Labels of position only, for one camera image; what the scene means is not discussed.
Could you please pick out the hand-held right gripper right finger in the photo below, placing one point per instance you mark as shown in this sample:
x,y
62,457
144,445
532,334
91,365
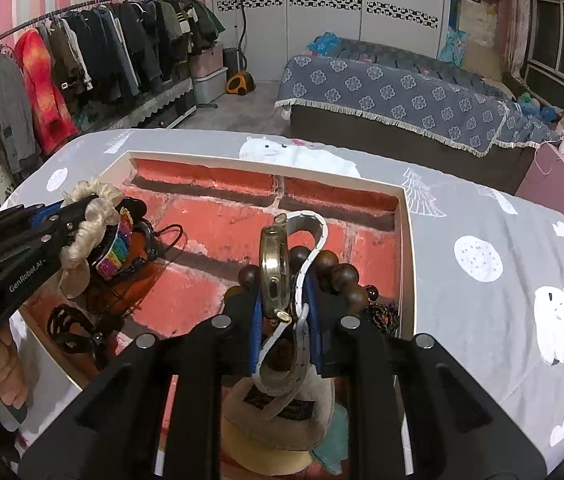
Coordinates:
x,y
316,340

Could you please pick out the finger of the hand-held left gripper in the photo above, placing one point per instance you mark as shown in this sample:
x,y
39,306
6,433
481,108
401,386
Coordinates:
x,y
41,215
74,217

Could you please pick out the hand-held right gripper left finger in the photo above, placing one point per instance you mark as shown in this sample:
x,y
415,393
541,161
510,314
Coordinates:
x,y
256,340

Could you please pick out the cream scrunchie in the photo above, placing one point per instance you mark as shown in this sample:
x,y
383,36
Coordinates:
x,y
84,245

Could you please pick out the orange scrunchie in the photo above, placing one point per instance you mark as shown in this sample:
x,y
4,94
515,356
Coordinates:
x,y
122,295

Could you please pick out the brick pattern box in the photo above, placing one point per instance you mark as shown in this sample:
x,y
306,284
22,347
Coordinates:
x,y
212,230

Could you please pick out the beige cloth pouch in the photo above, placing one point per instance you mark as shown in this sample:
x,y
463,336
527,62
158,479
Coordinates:
x,y
242,410

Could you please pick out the black hair clip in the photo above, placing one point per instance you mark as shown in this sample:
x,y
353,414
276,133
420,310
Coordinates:
x,y
59,325

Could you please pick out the teal cloth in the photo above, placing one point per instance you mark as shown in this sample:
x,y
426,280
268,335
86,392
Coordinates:
x,y
334,450

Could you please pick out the yellow round pad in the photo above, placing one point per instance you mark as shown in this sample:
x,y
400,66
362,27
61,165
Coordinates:
x,y
262,455

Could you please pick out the low cabinet with lace cover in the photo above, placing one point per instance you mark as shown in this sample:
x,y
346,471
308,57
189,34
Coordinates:
x,y
162,102

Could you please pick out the row of hanging clothes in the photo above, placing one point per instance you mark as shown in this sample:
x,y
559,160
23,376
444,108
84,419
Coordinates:
x,y
112,50

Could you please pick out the white storage box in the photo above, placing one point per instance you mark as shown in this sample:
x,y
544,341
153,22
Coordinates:
x,y
209,87

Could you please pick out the pink storage box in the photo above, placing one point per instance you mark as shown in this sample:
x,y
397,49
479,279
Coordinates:
x,y
209,60

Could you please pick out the metal clothes rack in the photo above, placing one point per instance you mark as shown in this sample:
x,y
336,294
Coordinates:
x,y
69,7

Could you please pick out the black and yellow garment steamer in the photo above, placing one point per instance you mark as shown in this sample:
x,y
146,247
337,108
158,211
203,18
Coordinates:
x,y
239,82

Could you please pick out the bed with blue patterned cover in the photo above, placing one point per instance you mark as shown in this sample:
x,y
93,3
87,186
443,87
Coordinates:
x,y
386,95

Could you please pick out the pink nightstand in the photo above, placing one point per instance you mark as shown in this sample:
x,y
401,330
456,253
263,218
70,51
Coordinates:
x,y
546,175

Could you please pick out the turquoise bag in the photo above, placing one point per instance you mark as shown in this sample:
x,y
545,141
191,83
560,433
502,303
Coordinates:
x,y
324,44

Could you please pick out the white wardrobe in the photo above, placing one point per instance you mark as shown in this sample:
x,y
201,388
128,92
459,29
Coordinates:
x,y
322,40

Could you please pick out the turquoise cloth pile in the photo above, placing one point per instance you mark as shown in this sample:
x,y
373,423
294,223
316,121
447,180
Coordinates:
x,y
536,105

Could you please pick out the pink checked curtain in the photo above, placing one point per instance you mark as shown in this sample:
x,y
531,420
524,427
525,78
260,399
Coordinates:
x,y
517,20

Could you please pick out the large window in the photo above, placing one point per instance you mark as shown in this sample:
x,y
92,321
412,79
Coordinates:
x,y
551,40

